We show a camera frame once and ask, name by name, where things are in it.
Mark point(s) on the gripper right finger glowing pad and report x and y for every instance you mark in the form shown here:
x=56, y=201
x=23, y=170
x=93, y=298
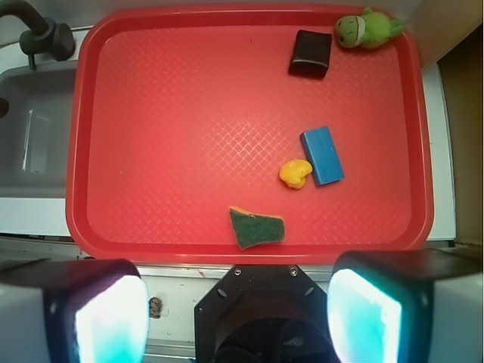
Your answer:
x=407, y=306

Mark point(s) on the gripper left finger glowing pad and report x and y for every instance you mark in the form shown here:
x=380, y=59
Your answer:
x=87, y=310

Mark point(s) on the yellow rubber duck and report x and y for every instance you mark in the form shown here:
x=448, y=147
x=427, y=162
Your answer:
x=294, y=173

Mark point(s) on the small brown speckled object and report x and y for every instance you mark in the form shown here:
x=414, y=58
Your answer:
x=155, y=307

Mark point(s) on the grey sink basin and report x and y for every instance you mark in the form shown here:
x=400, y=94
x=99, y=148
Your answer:
x=35, y=132

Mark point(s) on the blue rectangular block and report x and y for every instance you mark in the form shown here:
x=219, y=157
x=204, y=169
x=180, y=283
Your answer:
x=320, y=151

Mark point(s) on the green and orange sponge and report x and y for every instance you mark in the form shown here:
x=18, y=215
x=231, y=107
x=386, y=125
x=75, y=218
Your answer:
x=252, y=229

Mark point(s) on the red plastic tray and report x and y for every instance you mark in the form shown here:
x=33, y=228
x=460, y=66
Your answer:
x=180, y=113

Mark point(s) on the dark metal faucet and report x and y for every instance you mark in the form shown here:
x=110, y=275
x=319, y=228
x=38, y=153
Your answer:
x=44, y=35

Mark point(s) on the dark brown block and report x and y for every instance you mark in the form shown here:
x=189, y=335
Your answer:
x=311, y=54

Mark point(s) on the green plush frog toy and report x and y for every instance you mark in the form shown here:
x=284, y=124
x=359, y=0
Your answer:
x=369, y=30

